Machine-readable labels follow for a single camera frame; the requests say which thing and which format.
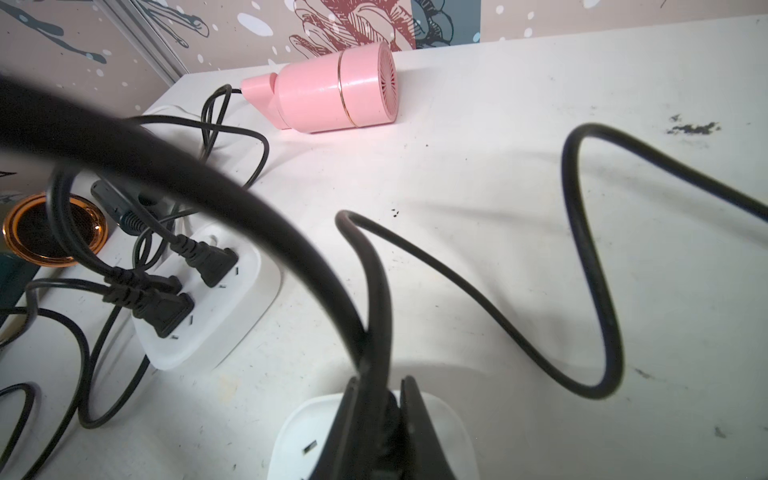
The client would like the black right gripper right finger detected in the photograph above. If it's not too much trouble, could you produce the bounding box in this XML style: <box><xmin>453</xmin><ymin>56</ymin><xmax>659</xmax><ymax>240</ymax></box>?
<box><xmin>400</xmin><ymin>376</ymin><xmax>455</xmax><ymax>480</ymax></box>

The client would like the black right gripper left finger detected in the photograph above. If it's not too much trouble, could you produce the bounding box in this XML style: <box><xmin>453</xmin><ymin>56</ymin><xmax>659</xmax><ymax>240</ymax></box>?
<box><xmin>310</xmin><ymin>377</ymin><xmax>375</xmax><ymax>479</ymax></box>

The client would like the black cord of long dryer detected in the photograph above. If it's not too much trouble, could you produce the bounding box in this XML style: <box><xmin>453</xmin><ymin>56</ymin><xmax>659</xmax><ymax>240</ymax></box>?
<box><xmin>0</xmin><ymin>278</ymin><xmax>196</xmax><ymax>480</ymax></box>

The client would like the black cord of pink dryer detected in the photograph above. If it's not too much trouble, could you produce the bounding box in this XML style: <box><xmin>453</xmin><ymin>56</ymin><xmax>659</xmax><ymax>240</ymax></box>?
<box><xmin>131</xmin><ymin>83</ymin><xmax>271</xmax><ymax>289</ymax></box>

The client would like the black cord of small dryer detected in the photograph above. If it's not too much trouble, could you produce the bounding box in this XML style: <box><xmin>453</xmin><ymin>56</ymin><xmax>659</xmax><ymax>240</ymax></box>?
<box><xmin>46</xmin><ymin>167</ymin><xmax>184</xmax><ymax>295</ymax></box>

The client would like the black cord of white dryer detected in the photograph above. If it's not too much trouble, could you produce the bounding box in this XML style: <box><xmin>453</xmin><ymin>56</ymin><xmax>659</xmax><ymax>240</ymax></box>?
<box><xmin>0</xmin><ymin>71</ymin><xmax>768</xmax><ymax>480</ymax></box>

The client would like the white power strip right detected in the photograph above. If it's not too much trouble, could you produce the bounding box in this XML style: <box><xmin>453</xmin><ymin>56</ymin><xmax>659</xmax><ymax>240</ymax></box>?
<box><xmin>268</xmin><ymin>377</ymin><xmax>479</xmax><ymax>479</ymax></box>

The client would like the white power strip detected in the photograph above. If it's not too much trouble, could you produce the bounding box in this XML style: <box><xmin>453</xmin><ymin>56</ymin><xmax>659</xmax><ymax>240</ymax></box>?
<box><xmin>268</xmin><ymin>377</ymin><xmax>479</xmax><ymax>479</ymax></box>
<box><xmin>133</xmin><ymin>223</ymin><xmax>282</xmax><ymax>374</ymax></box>

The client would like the white power strip left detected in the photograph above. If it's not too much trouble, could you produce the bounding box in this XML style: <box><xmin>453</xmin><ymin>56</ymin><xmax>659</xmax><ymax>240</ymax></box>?
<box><xmin>133</xmin><ymin>223</ymin><xmax>282</xmax><ymax>374</ymax></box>

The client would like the dark green small hair dryer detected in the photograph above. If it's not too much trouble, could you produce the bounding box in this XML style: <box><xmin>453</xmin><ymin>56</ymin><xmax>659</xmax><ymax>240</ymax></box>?
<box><xmin>90</xmin><ymin>179</ymin><xmax>173</xmax><ymax>237</ymax></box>

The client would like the pink folding hair dryer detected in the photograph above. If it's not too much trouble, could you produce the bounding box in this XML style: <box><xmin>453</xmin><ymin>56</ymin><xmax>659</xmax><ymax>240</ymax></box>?
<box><xmin>240</xmin><ymin>42</ymin><xmax>399</xmax><ymax>133</ymax></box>

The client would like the green copper long hair dryer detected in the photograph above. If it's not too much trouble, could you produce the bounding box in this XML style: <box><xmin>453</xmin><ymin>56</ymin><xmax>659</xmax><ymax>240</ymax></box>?
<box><xmin>1</xmin><ymin>193</ymin><xmax>109</xmax><ymax>308</ymax></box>

